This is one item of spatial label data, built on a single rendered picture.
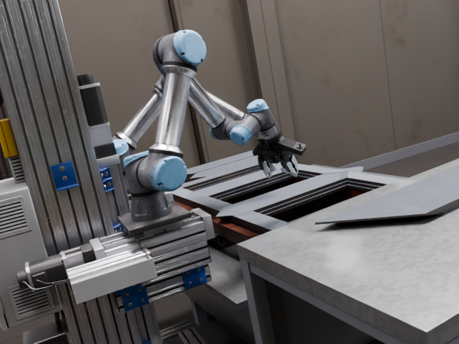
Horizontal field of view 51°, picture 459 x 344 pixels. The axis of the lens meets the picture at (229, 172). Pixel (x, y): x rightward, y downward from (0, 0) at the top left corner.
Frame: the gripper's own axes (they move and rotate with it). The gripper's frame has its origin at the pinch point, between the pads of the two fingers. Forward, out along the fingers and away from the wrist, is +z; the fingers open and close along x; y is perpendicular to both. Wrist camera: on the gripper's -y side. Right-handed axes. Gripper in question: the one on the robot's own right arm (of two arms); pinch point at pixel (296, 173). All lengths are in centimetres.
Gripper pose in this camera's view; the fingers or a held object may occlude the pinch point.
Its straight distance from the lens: 201.7
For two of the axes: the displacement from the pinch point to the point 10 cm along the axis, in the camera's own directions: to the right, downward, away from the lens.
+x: -5.4, 6.4, -5.5
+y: -7.0, 0.2, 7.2
